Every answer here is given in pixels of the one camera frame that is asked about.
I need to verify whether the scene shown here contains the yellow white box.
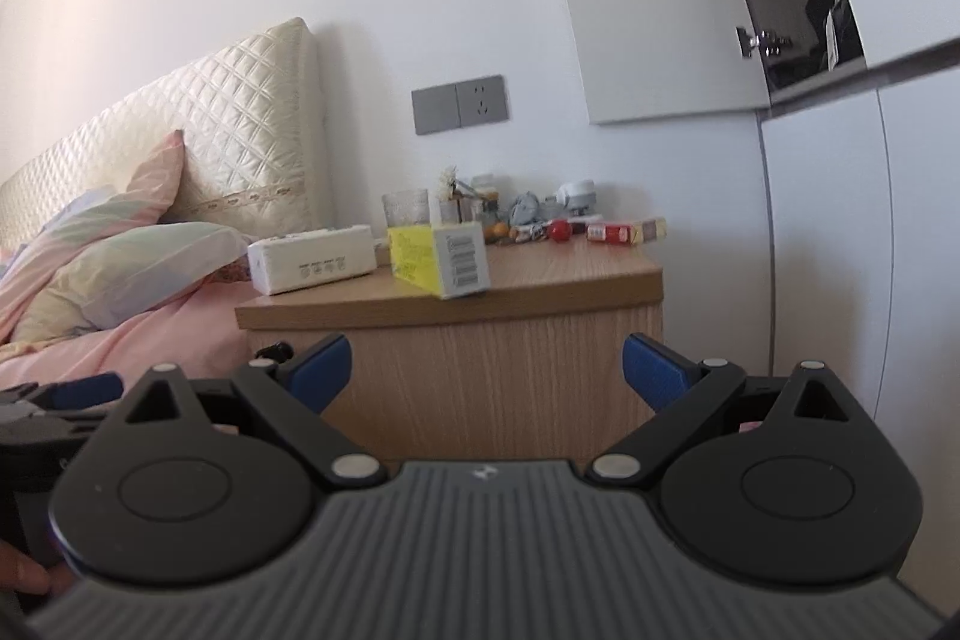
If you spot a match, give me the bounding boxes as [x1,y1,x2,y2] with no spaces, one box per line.
[387,223,491,301]

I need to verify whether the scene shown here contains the person's hand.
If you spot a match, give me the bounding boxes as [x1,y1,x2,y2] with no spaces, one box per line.
[0,541,75,596]

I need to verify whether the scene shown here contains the pink bed sheet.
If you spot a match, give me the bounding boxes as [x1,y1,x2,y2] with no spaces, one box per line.
[2,283,254,390]

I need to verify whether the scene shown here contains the pastel front pillow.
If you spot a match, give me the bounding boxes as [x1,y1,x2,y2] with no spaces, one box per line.
[11,223,247,342]

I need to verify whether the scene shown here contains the white tissue pack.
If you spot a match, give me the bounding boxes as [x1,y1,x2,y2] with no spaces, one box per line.
[247,226,377,296]

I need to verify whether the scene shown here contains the pink striped pillow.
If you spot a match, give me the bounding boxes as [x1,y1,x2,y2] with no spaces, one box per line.
[2,130,185,342]

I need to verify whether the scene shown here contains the wooden nightstand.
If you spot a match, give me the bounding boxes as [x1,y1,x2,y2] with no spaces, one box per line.
[236,237,664,463]

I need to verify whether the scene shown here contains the red cigarette box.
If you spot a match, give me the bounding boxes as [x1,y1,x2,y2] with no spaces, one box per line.
[586,218,667,247]

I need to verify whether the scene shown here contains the cream quilted headboard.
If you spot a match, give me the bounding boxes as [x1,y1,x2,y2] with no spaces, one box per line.
[2,18,334,248]

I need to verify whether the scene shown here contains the red ball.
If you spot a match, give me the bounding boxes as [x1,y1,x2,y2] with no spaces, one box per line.
[548,220,573,244]

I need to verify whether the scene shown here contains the clear glass cup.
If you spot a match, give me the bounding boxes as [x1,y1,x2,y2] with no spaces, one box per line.
[381,188,430,227]

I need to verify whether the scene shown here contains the white plug adapter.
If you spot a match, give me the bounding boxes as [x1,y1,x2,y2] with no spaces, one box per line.
[555,181,597,216]

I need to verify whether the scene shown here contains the grey plush toy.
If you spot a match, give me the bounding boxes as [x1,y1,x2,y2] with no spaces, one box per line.
[508,191,540,227]

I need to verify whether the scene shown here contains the orange gourd ornament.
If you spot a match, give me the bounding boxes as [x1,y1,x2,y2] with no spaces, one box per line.
[483,223,526,245]

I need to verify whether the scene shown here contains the reed diffuser bottle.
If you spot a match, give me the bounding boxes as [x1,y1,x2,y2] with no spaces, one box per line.
[438,167,487,224]

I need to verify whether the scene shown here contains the metal door hinge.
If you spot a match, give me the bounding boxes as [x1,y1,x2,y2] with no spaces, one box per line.
[736,26,794,58]

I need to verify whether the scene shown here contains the dark clothes in wardrobe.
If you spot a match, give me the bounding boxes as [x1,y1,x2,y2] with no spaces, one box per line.
[805,0,864,71]

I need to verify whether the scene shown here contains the grey wall socket panel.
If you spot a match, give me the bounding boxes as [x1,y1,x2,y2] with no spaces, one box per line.
[412,74,509,136]

